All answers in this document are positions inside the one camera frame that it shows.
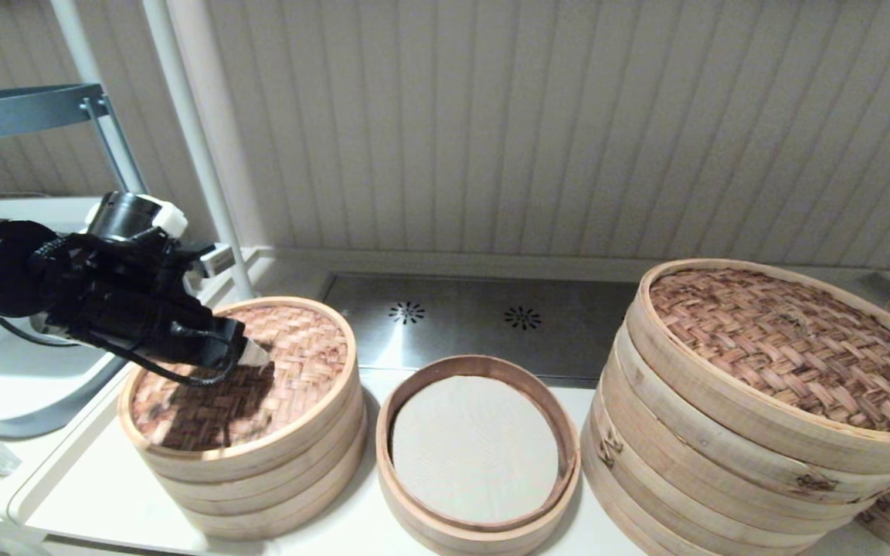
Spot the grey metal cart upright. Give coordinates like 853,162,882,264
82,97,151,198

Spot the grey cart tray, empty rim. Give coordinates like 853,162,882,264
0,83,110,142

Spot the stainless steel vent plate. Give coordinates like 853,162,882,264
315,274,639,387

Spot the small woven bamboo lid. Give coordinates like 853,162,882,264
118,297,359,484

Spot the black cable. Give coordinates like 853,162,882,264
0,228,249,387

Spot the thick white pole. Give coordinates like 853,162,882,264
144,0,263,308

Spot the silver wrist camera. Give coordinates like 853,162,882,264
196,242,236,277

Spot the thin white pole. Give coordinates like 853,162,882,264
49,0,102,86

